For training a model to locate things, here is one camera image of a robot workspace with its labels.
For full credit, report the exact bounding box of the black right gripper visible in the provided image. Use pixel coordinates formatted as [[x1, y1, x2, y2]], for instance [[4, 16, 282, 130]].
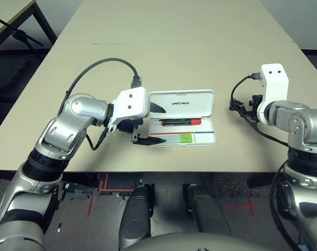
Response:
[[233, 94, 264, 124]]

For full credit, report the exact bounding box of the black tripod stand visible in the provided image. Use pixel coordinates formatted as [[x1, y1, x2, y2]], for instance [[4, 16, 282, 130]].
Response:
[[0, 13, 44, 60]]

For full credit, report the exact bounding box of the green capped white highlighter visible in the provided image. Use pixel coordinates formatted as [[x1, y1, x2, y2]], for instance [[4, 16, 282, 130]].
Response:
[[162, 133, 194, 144]]

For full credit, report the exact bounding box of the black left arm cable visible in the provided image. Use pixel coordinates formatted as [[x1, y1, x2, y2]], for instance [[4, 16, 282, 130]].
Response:
[[58, 58, 142, 151]]

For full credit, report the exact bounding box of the black marker with red cap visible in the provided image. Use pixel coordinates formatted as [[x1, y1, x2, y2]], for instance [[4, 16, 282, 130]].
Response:
[[159, 118, 202, 127]]

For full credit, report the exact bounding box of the grey robot leg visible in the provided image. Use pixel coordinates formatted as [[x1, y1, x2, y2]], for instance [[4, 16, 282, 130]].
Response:
[[118, 184, 153, 249], [183, 184, 232, 236]]

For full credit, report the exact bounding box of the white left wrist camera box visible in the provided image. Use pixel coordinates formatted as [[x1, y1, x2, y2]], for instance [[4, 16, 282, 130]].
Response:
[[107, 87, 150, 133]]

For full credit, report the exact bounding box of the side table with black frame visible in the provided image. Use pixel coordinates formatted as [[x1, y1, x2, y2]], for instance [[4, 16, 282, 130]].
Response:
[[0, 0, 57, 57]]

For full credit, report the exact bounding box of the grey robot torso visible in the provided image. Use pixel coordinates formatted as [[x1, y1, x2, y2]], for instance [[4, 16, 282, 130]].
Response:
[[123, 232, 279, 251]]

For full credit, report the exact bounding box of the white Unitree pencil case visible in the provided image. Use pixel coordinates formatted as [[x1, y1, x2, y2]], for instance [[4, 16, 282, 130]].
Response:
[[149, 89, 217, 147]]

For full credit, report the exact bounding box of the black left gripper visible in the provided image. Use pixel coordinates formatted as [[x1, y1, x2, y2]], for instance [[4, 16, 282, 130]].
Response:
[[118, 101, 167, 146]]

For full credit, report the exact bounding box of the grey robot left leg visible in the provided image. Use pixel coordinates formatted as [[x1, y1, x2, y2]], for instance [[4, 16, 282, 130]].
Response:
[[118, 184, 153, 249]]

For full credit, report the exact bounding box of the grey robot right leg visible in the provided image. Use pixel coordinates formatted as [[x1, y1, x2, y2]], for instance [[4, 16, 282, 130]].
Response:
[[183, 184, 232, 236]]

